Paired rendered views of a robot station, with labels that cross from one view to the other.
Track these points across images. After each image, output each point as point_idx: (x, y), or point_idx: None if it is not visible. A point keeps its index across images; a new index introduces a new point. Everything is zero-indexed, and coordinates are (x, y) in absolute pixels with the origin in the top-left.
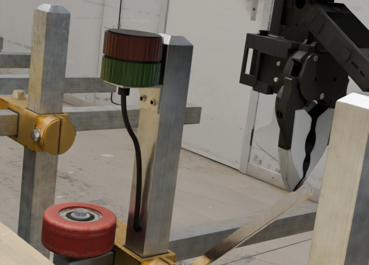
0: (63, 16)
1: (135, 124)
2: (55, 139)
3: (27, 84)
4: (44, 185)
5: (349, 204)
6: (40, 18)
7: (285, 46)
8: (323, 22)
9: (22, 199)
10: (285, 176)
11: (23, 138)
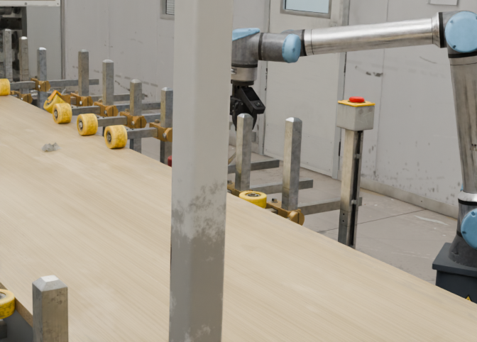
0: (171, 91)
1: None
2: (171, 136)
3: (159, 117)
4: (168, 154)
5: (241, 141)
6: (163, 93)
7: (233, 101)
8: (242, 94)
9: (160, 160)
10: None
11: (160, 137)
